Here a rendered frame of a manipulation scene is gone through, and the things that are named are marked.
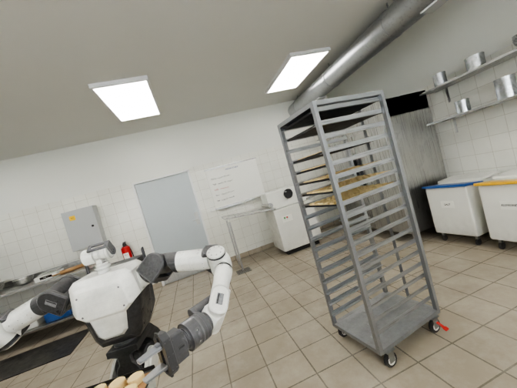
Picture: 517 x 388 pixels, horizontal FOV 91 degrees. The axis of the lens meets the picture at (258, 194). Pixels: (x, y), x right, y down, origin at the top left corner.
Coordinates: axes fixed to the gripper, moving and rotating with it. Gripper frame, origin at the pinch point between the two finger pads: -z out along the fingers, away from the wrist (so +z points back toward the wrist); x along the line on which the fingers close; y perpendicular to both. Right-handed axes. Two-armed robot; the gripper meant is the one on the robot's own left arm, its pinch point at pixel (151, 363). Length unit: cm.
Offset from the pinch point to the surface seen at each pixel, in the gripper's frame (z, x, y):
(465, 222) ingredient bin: 347, -74, 57
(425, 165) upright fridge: 402, -2, 26
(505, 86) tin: 356, 64, 116
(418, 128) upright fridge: 407, 50, 29
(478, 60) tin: 369, 102, 102
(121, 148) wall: 201, 172, -415
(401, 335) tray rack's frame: 147, -88, 18
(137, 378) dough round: 1.0, -10.7, -18.6
